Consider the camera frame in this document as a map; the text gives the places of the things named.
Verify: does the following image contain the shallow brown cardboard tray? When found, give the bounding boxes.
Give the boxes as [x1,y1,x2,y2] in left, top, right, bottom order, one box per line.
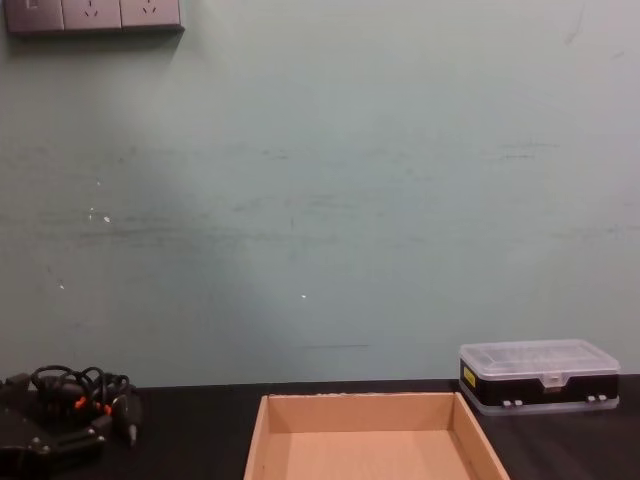
[243,391,512,480]

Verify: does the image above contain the clear plastic case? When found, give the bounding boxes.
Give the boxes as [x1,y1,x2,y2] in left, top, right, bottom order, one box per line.
[458,339,622,416]

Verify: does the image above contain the black table cloth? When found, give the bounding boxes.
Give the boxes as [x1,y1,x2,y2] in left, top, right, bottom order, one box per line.
[0,378,640,480]

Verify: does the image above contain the black corded tool orange parts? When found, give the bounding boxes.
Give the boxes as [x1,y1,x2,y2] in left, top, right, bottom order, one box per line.
[29,364,145,448]

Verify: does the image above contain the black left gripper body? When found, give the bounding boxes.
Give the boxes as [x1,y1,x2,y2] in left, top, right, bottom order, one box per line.
[0,387,57,448]

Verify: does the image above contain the grey wall socket panel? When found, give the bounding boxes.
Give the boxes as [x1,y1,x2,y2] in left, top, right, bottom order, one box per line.
[3,0,186,36]

